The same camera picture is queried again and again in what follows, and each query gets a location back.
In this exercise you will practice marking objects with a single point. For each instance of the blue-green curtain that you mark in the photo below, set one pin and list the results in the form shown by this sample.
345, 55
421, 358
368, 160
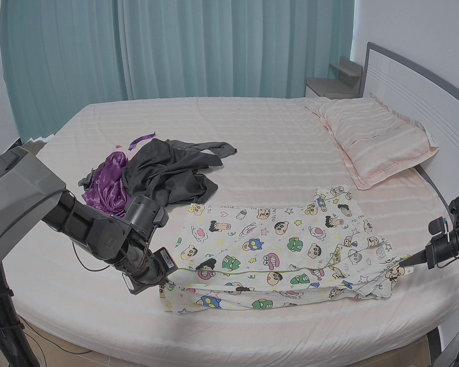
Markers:
233, 36
61, 52

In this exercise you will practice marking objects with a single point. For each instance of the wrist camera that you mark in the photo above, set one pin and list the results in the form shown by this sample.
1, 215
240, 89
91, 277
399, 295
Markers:
141, 287
436, 227

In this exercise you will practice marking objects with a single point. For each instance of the grey bedside table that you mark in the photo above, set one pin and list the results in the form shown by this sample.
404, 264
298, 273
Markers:
329, 86

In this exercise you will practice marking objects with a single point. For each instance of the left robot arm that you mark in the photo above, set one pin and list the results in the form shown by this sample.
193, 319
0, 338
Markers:
19, 205

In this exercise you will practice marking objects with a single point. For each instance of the bed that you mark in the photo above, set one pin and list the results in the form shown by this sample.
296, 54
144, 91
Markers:
271, 140

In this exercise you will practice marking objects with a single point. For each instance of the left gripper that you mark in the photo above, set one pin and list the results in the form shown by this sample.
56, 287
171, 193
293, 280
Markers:
157, 268

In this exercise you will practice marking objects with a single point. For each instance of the pink garment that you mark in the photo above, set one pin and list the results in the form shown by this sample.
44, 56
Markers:
120, 149

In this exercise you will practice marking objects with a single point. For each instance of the pink striped pillow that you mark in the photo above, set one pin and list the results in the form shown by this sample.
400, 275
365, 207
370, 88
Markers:
378, 140

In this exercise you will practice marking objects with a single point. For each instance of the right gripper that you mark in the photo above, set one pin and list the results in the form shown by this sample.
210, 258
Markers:
441, 252

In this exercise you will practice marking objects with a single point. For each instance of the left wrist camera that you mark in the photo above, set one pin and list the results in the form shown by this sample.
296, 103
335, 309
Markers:
141, 287

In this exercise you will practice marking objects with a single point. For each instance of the purple satin garment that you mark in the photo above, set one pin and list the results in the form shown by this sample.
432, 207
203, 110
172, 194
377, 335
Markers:
107, 185

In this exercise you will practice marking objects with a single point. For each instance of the black garment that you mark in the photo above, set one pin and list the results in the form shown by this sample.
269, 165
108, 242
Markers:
164, 170

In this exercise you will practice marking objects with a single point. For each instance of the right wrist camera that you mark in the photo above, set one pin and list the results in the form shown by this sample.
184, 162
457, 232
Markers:
436, 227

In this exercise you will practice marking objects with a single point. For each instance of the white printed pyjama top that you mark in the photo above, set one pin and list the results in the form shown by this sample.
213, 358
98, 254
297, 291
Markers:
271, 243

